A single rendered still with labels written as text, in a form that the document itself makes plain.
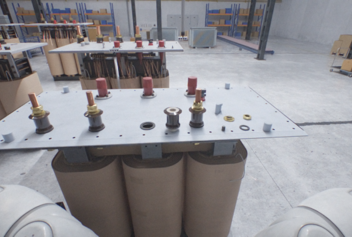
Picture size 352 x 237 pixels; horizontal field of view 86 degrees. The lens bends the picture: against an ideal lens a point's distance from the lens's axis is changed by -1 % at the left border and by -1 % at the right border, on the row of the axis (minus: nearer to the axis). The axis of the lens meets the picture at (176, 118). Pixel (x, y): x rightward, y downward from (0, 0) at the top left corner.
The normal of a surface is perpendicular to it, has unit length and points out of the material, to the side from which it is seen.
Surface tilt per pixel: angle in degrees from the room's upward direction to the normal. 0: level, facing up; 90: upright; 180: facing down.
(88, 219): 90
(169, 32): 90
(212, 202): 90
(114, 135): 0
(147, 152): 90
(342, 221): 13
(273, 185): 0
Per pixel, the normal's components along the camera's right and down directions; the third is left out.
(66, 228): 0.74, -0.67
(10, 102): 0.16, 0.47
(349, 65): -0.92, 0.18
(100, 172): 0.50, 0.41
